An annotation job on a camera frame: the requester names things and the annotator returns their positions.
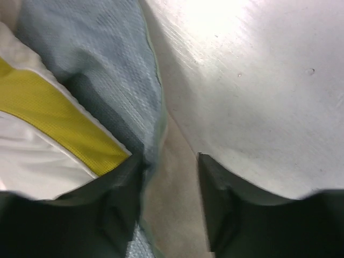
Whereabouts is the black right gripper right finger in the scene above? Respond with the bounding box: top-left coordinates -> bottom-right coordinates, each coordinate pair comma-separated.
198,153 -> 343,257

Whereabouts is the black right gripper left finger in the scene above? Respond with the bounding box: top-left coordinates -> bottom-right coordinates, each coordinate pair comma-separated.
1,154 -> 142,257

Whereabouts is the white pillow with yellow edge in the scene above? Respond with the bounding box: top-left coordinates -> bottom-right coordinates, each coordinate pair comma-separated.
1,24 -> 130,199

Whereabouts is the blue-grey fabric pillowcase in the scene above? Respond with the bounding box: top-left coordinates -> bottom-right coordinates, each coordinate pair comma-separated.
16,0 -> 169,258

